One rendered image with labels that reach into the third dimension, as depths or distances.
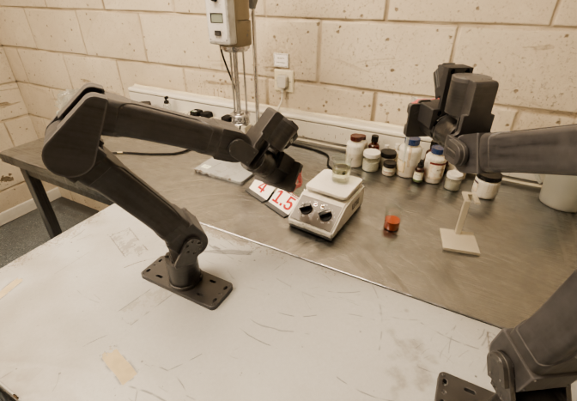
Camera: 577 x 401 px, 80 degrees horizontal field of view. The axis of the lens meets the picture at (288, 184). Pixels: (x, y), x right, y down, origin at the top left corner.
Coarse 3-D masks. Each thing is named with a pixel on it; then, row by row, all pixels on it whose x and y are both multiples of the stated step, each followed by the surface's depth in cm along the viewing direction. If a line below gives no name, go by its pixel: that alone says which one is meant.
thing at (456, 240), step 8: (464, 192) 80; (472, 192) 80; (464, 200) 82; (464, 208) 82; (464, 216) 83; (440, 232) 86; (448, 232) 86; (456, 232) 85; (464, 232) 86; (448, 240) 83; (456, 240) 83; (464, 240) 83; (472, 240) 83; (448, 248) 81; (456, 248) 81; (464, 248) 81; (472, 248) 81
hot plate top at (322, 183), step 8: (320, 176) 95; (328, 176) 95; (352, 176) 95; (312, 184) 91; (320, 184) 91; (328, 184) 91; (336, 184) 91; (352, 184) 91; (360, 184) 92; (320, 192) 89; (328, 192) 88; (336, 192) 88; (344, 192) 88; (352, 192) 89
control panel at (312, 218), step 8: (304, 200) 90; (312, 200) 89; (320, 200) 88; (296, 208) 89; (320, 208) 87; (328, 208) 87; (336, 208) 86; (296, 216) 88; (304, 216) 87; (312, 216) 86; (336, 216) 85; (312, 224) 85; (320, 224) 85; (328, 224) 84
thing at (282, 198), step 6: (276, 192) 99; (282, 192) 98; (276, 198) 98; (282, 198) 97; (288, 198) 96; (294, 198) 95; (282, 204) 96; (288, 204) 95; (294, 204) 94; (288, 210) 94
